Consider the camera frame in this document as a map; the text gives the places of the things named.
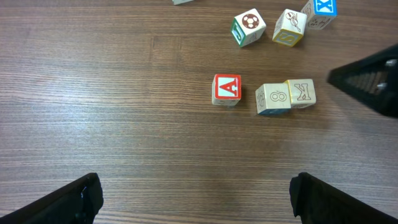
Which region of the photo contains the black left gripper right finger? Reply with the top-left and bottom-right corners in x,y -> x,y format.
289,172 -> 397,224

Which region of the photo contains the violin picture white block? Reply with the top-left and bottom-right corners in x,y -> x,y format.
272,9 -> 307,47

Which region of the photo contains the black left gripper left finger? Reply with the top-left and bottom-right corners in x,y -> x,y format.
1,173 -> 104,223

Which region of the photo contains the number four yellow block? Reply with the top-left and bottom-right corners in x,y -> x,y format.
256,83 -> 292,115

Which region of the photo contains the white red sided block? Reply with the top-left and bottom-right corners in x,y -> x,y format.
172,0 -> 193,6

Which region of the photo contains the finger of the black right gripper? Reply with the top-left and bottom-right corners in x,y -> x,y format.
327,44 -> 397,118

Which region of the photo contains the letter K white block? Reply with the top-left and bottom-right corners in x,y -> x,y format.
284,79 -> 317,108

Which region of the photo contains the red letter A block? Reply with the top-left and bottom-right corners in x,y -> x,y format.
211,74 -> 242,106

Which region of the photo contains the blue letter X block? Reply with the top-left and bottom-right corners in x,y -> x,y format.
300,0 -> 338,30

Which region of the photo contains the soccer ball picture block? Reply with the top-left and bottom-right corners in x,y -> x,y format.
230,8 -> 267,47

